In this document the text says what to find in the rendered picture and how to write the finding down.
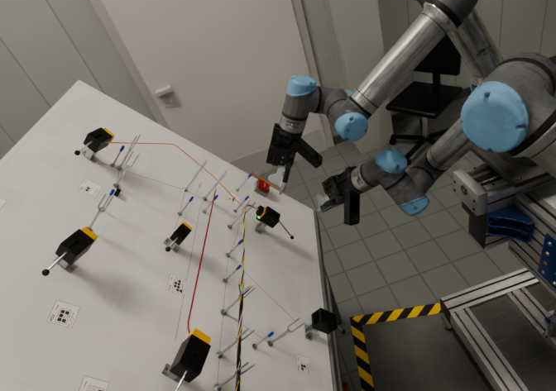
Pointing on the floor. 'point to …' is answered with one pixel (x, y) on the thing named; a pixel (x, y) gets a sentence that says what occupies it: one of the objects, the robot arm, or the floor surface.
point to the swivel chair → (428, 92)
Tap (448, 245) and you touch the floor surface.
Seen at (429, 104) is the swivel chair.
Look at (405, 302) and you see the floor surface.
